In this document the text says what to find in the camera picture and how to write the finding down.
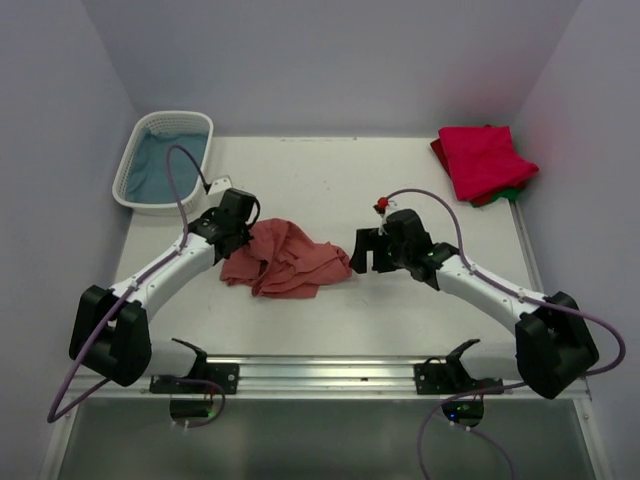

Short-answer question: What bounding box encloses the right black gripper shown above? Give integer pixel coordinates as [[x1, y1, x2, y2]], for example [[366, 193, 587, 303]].
[[349, 228, 410, 274]]

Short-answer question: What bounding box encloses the salmon pink t shirt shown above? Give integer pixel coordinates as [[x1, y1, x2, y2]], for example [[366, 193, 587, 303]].
[[220, 218, 352, 299]]

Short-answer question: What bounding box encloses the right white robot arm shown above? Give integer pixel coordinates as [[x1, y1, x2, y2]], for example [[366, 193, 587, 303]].
[[350, 209, 599, 399]]

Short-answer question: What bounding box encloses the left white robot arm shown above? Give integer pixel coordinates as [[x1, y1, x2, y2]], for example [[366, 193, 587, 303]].
[[69, 188, 261, 393]]

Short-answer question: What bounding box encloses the blue t shirt in basket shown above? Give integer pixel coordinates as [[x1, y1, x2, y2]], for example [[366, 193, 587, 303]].
[[124, 129, 207, 205]]

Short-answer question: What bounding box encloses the white perforated plastic basket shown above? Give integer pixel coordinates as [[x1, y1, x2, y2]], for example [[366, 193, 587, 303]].
[[112, 110, 214, 216]]

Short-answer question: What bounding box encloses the folded dark red t shirt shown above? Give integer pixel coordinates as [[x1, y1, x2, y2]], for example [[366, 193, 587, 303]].
[[430, 138, 450, 175]]

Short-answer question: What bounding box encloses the folded crimson t shirt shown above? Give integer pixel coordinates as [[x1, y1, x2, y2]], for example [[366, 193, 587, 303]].
[[438, 126, 539, 203]]

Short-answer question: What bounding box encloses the folded green t shirt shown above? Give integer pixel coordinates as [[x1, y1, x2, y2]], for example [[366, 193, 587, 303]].
[[480, 185, 525, 206]]

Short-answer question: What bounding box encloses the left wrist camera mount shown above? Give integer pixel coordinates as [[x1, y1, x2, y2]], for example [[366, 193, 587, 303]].
[[206, 175, 233, 196]]

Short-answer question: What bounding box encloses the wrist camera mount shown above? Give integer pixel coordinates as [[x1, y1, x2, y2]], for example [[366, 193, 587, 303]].
[[206, 175, 233, 196], [373, 197, 398, 236]]

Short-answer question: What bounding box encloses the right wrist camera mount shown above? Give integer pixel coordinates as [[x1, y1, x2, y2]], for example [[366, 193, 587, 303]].
[[373, 197, 398, 236]]

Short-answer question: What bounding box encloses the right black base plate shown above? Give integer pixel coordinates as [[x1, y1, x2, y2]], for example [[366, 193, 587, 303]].
[[413, 358, 503, 395]]

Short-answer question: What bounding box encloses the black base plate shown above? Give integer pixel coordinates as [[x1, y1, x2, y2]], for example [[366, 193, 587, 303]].
[[149, 362, 240, 395], [413, 358, 503, 395]]

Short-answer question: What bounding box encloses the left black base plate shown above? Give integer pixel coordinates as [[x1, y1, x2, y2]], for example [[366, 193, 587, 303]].
[[149, 362, 240, 395]]

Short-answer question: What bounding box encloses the aluminium mounting rail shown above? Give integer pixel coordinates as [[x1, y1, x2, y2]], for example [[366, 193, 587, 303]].
[[62, 353, 594, 401]]

